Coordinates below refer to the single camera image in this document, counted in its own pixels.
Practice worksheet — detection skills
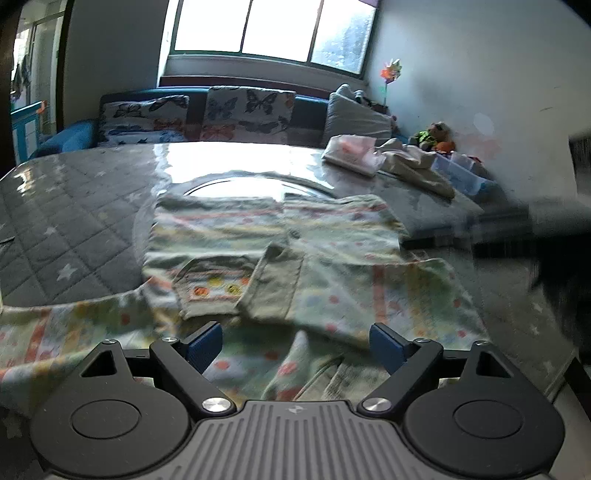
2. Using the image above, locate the colourful patterned baby garment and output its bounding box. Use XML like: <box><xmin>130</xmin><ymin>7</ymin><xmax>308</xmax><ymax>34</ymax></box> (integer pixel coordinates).
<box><xmin>1</xmin><ymin>195</ymin><xmax>487</xmax><ymax>416</ymax></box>

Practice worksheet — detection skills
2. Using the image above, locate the clear plastic storage box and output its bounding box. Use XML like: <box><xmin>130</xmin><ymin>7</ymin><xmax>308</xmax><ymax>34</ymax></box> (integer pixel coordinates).
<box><xmin>431</xmin><ymin>153</ymin><xmax>498</xmax><ymax>201</ymax></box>

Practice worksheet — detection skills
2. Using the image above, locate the teddy bear plush toy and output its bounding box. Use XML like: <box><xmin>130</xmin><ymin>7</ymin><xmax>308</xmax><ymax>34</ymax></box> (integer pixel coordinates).
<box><xmin>409</xmin><ymin>122</ymin><xmax>456</xmax><ymax>154</ymax></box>

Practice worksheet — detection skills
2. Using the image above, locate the beige crumpled garment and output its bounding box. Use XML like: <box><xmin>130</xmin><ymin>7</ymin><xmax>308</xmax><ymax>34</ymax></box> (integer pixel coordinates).
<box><xmin>376</xmin><ymin>138</ymin><xmax>456</xmax><ymax>200</ymax></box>

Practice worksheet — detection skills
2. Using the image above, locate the quilted grey star table cover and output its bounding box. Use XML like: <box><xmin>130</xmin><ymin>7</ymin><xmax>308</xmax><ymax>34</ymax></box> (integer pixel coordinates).
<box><xmin>0</xmin><ymin>142</ymin><xmax>578</xmax><ymax>480</ymax></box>

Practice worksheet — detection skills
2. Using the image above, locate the pink folded garment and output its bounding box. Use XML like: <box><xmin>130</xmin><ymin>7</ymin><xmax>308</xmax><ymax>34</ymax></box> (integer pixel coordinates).
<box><xmin>322</xmin><ymin>135</ymin><xmax>385</xmax><ymax>177</ymax></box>

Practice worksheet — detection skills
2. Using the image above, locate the colourful pinwheel toy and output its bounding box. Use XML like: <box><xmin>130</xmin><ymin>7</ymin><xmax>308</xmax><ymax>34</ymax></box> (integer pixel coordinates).
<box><xmin>380</xmin><ymin>59</ymin><xmax>402</xmax><ymax>104</ymax></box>

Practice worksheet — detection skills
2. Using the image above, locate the grey plain pillow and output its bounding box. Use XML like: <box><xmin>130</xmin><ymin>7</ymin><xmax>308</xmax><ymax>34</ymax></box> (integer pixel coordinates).
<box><xmin>322</xmin><ymin>84</ymin><xmax>393</xmax><ymax>146</ymax></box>

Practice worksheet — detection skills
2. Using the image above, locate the left butterfly print cushion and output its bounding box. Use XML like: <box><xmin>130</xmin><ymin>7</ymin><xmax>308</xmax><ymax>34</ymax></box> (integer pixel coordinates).
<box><xmin>97</xmin><ymin>95</ymin><xmax>189</xmax><ymax>147</ymax></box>

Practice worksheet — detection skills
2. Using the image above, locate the butterfly print cushion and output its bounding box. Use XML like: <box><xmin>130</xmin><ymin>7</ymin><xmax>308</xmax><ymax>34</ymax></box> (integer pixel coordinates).
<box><xmin>97</xmin><ymin>95</ymin><xmax>189</xmax><ymax>147</ymax></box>
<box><xmin>199</xmin><ymin>86</ymin><xmax>296</xmax><ymax>144</ymax></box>

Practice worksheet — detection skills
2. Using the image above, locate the right butterfly print cushion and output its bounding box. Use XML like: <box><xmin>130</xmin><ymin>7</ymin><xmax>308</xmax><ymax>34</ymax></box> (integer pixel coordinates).
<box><xmin>199</xmin><ymin>86</ymin><xmax>296</xmax><ymax>144</ymax></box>

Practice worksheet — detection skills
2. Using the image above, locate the blue sofa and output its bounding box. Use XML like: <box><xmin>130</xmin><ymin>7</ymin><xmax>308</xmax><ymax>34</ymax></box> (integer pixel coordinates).
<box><xmin>29</xmin><ymin>86</ymin><xmax>410</xmax><ymax>160</ymax></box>

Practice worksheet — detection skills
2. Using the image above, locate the blue small cabinet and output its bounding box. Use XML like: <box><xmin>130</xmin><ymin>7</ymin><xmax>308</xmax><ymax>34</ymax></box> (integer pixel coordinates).
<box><xmin>11</xmin><ymin>101</ymin><xmax>45</xmax><ymax>165</ymax></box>

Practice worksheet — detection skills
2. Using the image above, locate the window with green frame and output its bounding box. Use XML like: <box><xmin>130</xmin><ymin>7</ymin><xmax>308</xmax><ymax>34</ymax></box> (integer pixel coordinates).
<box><xmin>169</xmin><ymin>0</ymin><xmax>380</xmax><ymax>77</ymax></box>

